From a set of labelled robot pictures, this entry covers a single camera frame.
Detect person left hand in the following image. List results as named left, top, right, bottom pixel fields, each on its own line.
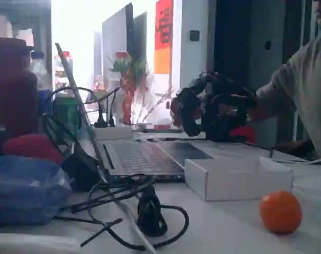
left=275, top=140, right=317, bottom=160

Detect person right hand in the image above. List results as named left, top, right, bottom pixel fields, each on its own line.
left=217, top=102, right=256, bottom=120

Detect black leader arm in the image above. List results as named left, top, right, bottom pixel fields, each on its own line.
left=170, top=71, right=258, bottom=143

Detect orange fruit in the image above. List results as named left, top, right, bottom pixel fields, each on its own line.
left=260, top=190, right=303, bottom=235

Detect white and red container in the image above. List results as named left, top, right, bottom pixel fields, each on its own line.
left=154, top=117, right=174, bottom=131

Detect white cardboard box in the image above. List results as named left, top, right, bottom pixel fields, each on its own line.
left=184, top=156, right=294, bottom=202

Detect person torso olive clothes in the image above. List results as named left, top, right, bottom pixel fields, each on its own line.
left=287, top=0, right=321, bottom=170

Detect red orange banner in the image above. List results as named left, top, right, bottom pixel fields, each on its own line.
left=154, top=0, right=174, bottom=75

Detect silver laptop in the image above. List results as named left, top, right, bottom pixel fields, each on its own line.
left=55, top=42, right=213, bottom=184

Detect plant in red vase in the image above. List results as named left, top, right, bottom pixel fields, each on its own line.
left=108, top=51, right=150, bottom=125

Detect grey upright panel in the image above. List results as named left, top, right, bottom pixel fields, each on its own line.
left=133, top=12, right=148, bottom=63
left=101, top=2, right=135, bottom=80

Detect black plug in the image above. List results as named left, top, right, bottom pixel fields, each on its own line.
left=107, top=87, right=121, bottom=128
left=94, top=100, right=108, bottom=128

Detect white power strip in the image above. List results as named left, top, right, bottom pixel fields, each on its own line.
left=93, top=126, right=135, bottom=141

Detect small black power adapter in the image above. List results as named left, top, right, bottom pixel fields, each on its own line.
left=61, top=152, right=104, bottom=192

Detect jar with red lid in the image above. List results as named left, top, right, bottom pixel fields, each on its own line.
left=53, top=51, right=74, bottom=89

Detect clear bottle blue cap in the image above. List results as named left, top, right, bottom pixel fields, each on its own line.
left=30, top=51, right=49, bottom=92

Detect red knitted pouch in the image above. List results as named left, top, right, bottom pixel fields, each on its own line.
left=3, top=133, right=64, bottom=165

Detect dark red container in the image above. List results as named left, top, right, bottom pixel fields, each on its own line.
left=0, top=37, right=39, bottom=135

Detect blue plastic bag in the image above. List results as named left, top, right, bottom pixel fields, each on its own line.
left=0, top=155, right=73, bottom=226

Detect thin black looped cable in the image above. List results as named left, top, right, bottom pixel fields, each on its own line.
left=54, top=173, right=190, bottom=251

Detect bundled black cable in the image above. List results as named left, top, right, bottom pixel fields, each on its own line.
left=137, top=185, right=168, bottom=238

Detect thick white cable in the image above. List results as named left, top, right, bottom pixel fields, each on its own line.
left=115, top=197, right=157, bottom=254

